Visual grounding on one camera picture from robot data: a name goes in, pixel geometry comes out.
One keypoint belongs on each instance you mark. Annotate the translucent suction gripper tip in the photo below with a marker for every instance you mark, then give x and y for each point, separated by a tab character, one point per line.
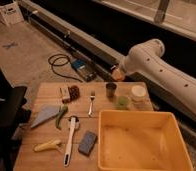
115	68

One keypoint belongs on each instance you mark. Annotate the small orange apple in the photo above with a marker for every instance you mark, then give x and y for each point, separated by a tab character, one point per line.
117	75

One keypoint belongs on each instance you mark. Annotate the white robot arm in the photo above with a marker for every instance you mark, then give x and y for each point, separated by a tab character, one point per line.
145	58

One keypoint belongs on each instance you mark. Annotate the dark metal cup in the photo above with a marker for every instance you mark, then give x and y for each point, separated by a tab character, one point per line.
110	89

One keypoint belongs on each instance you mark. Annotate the green plastic cup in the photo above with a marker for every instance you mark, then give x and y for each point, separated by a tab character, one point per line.
122	102

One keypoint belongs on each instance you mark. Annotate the blue grey power box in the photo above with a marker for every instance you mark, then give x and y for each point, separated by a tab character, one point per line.
83	69

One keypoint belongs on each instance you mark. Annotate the dark red pinecone object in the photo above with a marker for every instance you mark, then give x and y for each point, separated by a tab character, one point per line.
74	92

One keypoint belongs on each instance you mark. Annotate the green pepper toy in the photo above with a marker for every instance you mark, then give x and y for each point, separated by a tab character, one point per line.
62	111

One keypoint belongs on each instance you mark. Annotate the yellow plastic bin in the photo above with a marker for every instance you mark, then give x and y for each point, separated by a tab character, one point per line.
141	141

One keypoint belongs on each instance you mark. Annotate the blue grey sponge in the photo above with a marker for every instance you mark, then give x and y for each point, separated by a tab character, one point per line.
87	143

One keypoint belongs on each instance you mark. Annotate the grey blue cloth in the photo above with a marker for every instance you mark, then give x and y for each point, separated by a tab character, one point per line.
46	113

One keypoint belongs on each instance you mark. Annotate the yellow banana toy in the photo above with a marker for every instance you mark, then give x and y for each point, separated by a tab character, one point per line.
50	145

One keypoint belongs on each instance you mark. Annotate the black chair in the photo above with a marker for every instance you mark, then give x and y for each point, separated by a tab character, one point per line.
12	114

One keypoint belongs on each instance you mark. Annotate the white cardboard box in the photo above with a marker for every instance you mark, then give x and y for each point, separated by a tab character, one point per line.
10	14

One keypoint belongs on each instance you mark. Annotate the white handled brush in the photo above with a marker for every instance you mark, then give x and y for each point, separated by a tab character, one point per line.
73	126

